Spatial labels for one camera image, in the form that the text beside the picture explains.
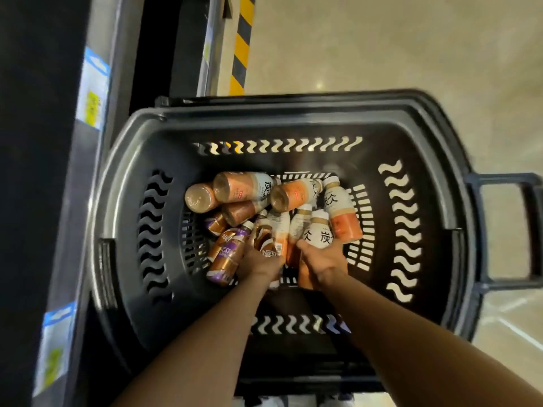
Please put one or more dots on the person's left hand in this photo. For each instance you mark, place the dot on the person's left hand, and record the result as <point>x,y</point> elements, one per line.
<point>261,269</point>

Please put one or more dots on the person's right hand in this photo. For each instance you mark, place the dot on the person's right hand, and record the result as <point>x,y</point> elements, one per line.
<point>324,264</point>

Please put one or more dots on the person's left fingers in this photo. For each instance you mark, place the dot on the person's left fingers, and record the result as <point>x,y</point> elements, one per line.
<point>263,255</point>

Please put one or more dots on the person's right thumb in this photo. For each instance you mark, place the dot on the person's right thumb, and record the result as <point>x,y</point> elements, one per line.
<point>304,249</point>

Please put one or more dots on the white-label tea bottle with characters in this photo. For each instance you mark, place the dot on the white-label tea bottle with characters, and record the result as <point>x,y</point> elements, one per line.
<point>318,235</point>

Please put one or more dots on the brown-label coffee bottle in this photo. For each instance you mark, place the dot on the brown-label coffee bottle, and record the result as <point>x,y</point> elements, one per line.
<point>271,237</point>

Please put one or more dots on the person's right forearm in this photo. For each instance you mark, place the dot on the person's right forearm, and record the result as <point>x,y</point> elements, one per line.
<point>415,347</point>

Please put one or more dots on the person's left forearm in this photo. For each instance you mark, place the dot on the person's left forearm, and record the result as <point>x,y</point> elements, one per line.
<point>203,343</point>

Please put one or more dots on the small purple-label coffee bottle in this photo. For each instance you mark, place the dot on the small purple-label coffee bottle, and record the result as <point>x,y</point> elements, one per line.
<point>215,224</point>

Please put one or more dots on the pile of white-label tea bottles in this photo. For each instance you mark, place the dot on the pile of white-label tea bottles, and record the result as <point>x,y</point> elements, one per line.
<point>242,186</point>

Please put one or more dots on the black plastic shopping basket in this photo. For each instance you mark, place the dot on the black plastic shopping basket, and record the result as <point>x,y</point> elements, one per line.
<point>127,250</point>

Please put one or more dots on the blue and yellow price label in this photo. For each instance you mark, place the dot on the blue and yellow price label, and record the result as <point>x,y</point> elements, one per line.
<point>93,88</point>
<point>55,349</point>

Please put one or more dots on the dark store shelf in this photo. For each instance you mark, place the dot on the dark store shelf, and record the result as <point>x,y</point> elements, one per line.
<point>38,186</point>

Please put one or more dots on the yellow black striped post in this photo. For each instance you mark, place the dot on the yellow black striped post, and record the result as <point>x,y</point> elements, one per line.
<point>242,42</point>

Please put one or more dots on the grey metal shelf rail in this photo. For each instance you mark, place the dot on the grey metal shelf rail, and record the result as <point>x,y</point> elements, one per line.
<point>211,42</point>

